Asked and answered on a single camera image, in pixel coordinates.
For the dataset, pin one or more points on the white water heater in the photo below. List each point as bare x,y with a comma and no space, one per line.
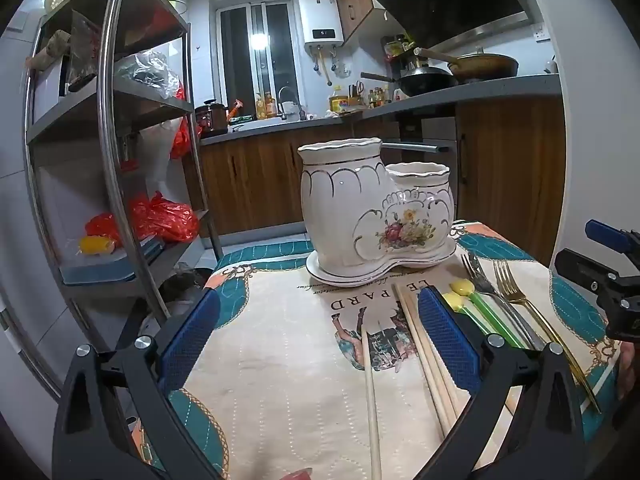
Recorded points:
321,20

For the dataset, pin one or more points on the wall socket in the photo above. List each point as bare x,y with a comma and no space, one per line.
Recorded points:
540,32

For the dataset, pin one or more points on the amber oil bottles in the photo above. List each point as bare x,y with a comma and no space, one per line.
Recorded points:
266,106

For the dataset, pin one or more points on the white ceramic drip tray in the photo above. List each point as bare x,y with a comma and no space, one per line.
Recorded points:
380,272

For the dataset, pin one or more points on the black range hood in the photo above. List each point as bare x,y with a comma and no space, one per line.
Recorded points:
450,0

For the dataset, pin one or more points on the yellow green plastic spoon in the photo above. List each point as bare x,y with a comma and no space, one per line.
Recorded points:
462,307
480,305

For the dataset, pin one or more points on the printed teal beige tablecloth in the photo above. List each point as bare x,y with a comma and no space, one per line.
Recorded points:
280,360

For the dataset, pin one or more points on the hanging red plastic bag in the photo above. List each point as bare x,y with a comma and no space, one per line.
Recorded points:
181,135

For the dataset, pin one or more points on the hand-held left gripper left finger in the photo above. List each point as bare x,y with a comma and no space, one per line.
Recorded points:
190,340

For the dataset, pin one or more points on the silver fork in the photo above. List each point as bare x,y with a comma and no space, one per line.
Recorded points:
492,292

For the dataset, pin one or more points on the window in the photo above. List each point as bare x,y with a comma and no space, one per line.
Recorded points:
255,55

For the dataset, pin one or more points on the metal shelf rack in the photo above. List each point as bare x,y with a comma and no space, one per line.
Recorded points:
112,110

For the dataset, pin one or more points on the yellow oil bottle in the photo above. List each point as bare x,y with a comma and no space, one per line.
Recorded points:
339,101

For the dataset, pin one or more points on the dark red rice cooker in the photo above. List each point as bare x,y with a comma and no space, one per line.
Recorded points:
211,119

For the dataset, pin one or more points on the gold fork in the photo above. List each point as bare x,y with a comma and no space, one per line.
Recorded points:
530,305

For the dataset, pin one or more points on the kitchen faucet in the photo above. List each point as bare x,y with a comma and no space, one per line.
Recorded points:
290,102

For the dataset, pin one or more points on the row of condiment bottles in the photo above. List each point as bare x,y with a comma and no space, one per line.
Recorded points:
378,97

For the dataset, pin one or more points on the clear plastic bag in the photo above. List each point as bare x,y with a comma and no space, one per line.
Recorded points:
150,72

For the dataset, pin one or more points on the wooden lower cabinets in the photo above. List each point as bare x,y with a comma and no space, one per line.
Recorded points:
250,180

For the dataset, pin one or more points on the white floral ceramic utensil holder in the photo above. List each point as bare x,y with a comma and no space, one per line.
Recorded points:
350,200

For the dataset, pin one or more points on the large red plastic bag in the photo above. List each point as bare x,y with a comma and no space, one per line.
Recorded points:
160,220

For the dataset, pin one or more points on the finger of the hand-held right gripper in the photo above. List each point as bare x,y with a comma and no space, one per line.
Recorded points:
595,272
605,236

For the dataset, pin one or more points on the wooden chopstick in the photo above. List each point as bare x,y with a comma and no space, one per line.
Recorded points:
425,360
434,355
371,400

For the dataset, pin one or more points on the yellow round object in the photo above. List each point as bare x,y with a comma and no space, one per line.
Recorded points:
97,245

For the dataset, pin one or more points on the brown frying pan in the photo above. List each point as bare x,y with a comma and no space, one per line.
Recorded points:
485,65

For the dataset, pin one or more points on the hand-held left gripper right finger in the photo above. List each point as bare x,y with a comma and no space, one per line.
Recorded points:
450,345

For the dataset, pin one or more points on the person's right hand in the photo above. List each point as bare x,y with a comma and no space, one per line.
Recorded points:
631,372

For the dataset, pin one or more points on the black wok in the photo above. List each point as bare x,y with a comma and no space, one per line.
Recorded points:
425,84

